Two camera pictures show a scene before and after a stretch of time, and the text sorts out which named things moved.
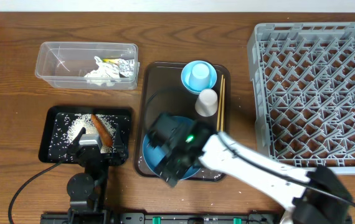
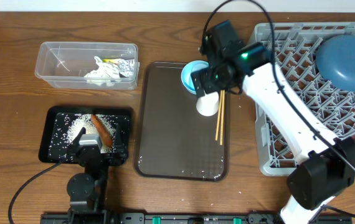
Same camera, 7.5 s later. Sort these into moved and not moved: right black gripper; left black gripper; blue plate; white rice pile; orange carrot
Moved: right black gripper; blue plate
Not moved: left black gripper; orange carrot; white rice pile
